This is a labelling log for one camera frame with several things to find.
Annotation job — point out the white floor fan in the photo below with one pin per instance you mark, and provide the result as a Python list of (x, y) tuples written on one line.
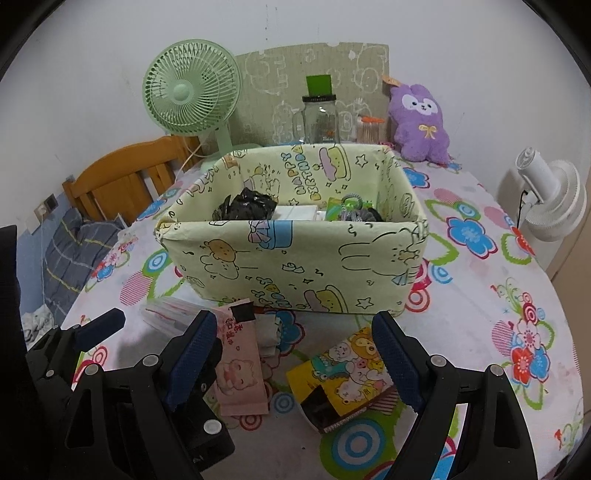
[(554, 203)]

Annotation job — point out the purple plush bunny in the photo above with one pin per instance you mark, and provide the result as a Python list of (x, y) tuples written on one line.
[(422, 129)]

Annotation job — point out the black plastic bag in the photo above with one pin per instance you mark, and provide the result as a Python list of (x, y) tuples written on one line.
[(244, 205)]

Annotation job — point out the yellow cartoon print storage box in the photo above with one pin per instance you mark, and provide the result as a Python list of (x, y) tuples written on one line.
[(323, 263)]

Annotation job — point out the clear container orange lid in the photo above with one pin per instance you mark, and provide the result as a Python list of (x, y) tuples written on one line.
[(369, 131)]

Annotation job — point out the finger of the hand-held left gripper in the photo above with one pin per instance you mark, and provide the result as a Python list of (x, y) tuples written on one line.
[(210, 434), (104, 325)]

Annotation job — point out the crumpled white cloth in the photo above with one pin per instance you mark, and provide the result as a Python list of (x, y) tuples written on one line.
[(39, 323)]

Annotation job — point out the wall socket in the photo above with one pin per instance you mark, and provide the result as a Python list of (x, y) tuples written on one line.
[(46, 207)]

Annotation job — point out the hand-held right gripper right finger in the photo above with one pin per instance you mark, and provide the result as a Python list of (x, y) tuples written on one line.
[(397, 364)]

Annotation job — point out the yellow cartoon packet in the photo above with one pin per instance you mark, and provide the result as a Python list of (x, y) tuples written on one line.
[(341, 369)]

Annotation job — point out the grey plaid pillow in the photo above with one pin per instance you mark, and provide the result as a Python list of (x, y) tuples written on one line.
[(69, 258)]

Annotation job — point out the wooden bed headboard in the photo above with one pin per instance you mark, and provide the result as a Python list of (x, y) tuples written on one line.
[(120, 166)]

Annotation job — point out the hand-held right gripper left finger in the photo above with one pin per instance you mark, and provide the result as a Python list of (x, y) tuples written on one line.
[(194, 360)]

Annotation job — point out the green patterned board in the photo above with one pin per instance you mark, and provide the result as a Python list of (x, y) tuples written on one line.
[(277, 78)]

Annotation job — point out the grey folded cloth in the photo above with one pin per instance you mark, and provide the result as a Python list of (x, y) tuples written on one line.
[(270, 337)]

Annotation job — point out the clear plastic packet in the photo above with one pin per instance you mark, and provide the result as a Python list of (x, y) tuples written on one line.
[(166, 316)]

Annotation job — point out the green desk fan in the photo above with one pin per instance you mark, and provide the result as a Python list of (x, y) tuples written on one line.
[(189, 92)]

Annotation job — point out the green tissue packet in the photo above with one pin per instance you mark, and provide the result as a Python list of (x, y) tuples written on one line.
[(332, 212)]

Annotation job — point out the pink cartoon packet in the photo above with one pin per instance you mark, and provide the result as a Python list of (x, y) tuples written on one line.
[(240, 369)]

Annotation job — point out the glass jar mug green top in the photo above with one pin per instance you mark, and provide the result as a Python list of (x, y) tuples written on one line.
[(318, 120)]

